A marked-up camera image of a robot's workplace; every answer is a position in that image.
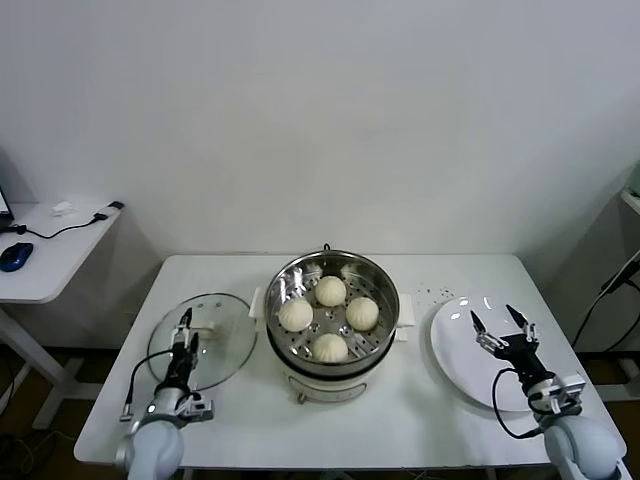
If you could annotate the crumpled white tissue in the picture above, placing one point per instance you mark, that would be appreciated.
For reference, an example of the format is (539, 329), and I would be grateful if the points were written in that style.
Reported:
(61, 208)

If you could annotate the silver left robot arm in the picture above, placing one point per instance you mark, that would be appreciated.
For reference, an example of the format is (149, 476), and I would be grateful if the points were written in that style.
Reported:
(150, 440)

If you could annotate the perforated steel steamer basket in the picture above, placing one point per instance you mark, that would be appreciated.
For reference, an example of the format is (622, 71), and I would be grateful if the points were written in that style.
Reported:
(385, 310)

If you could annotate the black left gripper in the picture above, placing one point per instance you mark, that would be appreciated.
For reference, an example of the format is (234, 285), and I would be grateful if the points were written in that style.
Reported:
(181, 367)

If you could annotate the white electric steamer pot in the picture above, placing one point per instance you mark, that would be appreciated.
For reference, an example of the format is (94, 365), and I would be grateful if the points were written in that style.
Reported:
(325, 387)

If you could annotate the blue computer mouse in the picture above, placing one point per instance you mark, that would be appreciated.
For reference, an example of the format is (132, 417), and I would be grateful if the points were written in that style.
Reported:
(15, 256)

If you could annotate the large white plate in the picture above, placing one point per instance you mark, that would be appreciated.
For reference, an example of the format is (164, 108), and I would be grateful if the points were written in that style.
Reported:
(455, 350)

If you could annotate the white steamed baozi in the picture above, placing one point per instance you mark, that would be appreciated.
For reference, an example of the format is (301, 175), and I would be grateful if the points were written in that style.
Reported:
(362, 314)
(296, 315)
(330, 348)
(330, 291)

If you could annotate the white side desk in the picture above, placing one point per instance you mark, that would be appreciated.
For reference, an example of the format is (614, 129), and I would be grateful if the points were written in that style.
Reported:
(50, 260)

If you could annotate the round glass pot lid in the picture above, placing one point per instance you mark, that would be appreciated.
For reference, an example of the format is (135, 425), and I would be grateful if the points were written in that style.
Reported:
(220, 315)

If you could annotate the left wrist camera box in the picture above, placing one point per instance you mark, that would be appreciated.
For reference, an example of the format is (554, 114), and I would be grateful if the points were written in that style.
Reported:
(200, 406)

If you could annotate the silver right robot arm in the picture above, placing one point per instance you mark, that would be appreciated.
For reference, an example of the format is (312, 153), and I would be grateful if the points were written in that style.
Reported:
(582, 447)

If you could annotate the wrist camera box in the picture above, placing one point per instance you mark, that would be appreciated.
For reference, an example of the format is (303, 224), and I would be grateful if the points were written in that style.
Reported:
(200, 406)
(562, 392)

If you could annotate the white background shelf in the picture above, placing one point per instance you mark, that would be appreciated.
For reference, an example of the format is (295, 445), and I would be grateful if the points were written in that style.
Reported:
(631, 200)

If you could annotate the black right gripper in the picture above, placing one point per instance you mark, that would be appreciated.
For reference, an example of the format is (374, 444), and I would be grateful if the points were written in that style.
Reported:
(522, 357)

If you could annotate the dark laptop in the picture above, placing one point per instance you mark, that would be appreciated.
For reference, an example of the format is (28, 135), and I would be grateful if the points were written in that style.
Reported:
(4, 200)

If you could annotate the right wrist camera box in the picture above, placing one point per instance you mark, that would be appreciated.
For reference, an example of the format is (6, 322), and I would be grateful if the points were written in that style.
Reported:
(562, 392)

